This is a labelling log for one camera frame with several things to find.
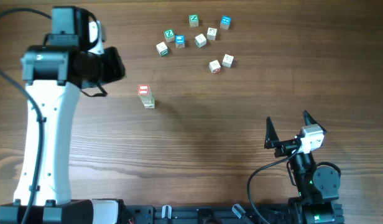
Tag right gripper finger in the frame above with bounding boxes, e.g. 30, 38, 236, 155
264, 116, 280, 149
303, 110, 327, 134

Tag red M block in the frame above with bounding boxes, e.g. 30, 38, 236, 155
138, 85, 151, 97

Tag white block green E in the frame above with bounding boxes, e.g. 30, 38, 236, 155
139, 95, 154, 102

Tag white block yellow side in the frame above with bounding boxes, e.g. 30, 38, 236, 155
142, 100, 155, 105

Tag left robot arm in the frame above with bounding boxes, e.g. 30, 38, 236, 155
0, 6, 129, 223

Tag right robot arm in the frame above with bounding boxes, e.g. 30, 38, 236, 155
264, 111, 344, 223

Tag white block teal side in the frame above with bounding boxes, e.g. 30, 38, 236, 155
156, 42, 168, 57

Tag green Z block left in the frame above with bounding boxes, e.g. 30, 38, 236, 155
164, 29, 175, 42

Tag green z block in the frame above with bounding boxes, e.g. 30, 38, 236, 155
188, 14, 199, 27
164, 29, 175, 42

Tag white block blue side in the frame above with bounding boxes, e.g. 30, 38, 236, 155
222, 54, 234, 68

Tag blue block centre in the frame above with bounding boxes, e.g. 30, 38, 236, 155
175, 35, 185, 48

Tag white block red Q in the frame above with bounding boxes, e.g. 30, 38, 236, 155
209, 60, 221, 73

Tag white block green side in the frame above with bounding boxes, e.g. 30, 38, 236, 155
195, 34, 207, 48

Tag green Z block far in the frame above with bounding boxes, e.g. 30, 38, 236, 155
188, 14, 199, 27

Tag white block red side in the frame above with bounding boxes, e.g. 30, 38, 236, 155
206, 27, 217, 40

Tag blue block far right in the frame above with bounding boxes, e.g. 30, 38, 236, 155
220, 16, 231, 30

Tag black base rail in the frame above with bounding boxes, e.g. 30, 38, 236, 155
116, 203, 345, 224

